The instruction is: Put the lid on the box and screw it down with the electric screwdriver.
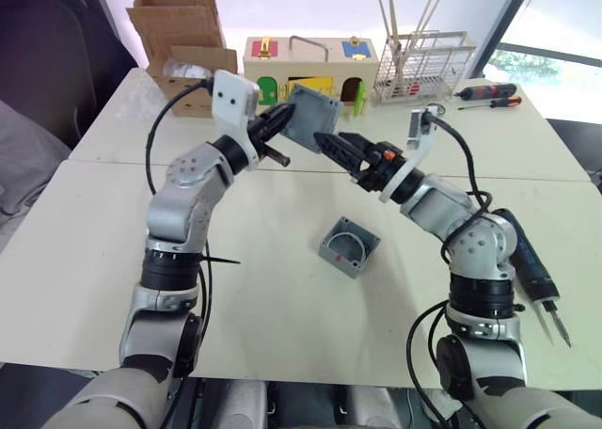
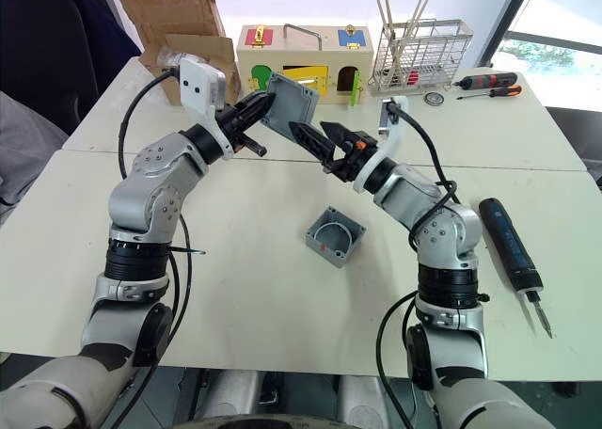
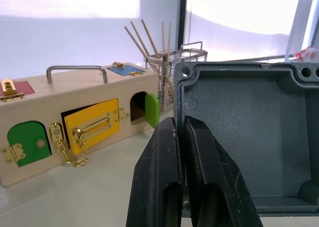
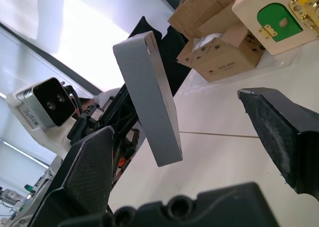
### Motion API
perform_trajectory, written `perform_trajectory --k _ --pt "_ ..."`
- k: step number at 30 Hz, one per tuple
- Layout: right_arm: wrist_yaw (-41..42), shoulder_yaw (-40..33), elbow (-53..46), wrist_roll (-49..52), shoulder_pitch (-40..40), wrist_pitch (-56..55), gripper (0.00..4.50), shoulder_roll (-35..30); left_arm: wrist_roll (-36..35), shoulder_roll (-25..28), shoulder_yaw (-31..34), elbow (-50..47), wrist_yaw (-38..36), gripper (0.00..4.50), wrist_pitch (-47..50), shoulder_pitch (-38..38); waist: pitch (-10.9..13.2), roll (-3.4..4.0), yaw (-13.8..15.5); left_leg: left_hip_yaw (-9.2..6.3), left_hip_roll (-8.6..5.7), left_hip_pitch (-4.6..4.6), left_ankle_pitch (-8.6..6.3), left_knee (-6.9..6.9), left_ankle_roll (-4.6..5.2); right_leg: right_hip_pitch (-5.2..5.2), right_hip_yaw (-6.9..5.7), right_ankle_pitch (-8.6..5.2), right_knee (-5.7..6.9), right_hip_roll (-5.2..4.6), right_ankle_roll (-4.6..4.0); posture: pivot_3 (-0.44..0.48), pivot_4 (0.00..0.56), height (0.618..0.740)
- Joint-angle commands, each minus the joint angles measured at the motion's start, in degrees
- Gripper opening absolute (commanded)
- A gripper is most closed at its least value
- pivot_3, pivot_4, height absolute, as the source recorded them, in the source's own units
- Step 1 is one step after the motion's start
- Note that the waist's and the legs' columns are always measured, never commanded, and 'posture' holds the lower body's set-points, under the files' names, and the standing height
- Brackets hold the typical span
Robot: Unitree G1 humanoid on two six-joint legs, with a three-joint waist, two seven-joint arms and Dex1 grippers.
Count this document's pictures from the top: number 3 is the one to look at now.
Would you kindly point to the yellow hinged door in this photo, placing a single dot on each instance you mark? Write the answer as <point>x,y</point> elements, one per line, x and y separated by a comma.
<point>99,120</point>

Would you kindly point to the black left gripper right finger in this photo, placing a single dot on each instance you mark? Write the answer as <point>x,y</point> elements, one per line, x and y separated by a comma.
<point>214,177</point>

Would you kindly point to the black vertical window post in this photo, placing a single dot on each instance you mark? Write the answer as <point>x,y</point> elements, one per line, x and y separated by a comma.
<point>183,15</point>

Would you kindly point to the wooden lock puzzle box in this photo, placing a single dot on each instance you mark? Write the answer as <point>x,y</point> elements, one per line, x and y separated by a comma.
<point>82,92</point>

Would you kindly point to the dark grey metal box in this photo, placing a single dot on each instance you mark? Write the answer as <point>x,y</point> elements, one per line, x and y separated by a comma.
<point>249,127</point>

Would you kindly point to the red panel with brass latch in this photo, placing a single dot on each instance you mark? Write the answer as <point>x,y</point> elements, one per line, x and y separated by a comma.
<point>21,87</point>

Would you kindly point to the aluminium profile frame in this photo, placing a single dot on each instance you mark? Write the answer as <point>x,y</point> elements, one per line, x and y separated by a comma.
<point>301,20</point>

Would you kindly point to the blue panel with brass latch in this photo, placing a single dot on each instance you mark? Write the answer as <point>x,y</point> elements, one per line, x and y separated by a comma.
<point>124,70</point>

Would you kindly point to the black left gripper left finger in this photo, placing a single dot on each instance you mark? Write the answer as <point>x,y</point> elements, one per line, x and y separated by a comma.
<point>154,162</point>

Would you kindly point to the wooden chopstick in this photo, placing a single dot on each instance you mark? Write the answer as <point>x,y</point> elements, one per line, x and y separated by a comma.
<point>143,41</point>
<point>169,37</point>
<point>139,44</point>
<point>149,36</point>

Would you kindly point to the green door with brass hinge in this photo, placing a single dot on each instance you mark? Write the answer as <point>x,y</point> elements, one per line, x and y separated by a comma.
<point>26,142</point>

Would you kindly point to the light green arched door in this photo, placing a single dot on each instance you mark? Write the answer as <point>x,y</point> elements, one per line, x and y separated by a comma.
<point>152,110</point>

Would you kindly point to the red and white object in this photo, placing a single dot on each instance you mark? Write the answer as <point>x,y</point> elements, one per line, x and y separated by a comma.
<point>307,53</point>

